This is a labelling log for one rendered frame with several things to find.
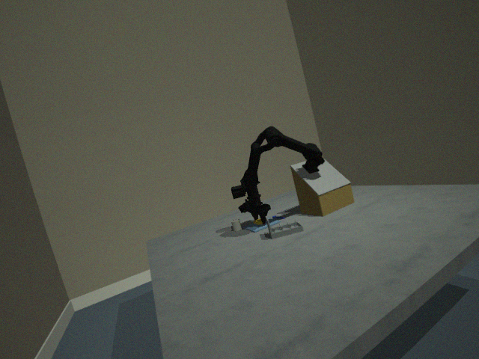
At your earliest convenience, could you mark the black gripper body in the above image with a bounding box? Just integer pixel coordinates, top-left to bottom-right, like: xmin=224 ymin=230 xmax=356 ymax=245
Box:
xmin=247 ymin=193 xmax=271 ymax=213

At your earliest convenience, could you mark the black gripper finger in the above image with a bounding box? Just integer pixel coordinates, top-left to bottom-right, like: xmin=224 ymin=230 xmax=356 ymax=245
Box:
xmin=247 ymin=209 xmax=258 ymax=220
xmin=257 ymin=210 xmax=269 ymax=224

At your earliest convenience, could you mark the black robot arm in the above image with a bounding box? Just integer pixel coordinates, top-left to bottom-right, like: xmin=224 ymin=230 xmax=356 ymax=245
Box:
xmin=231 ymin=126 xmax=325 ymax=213

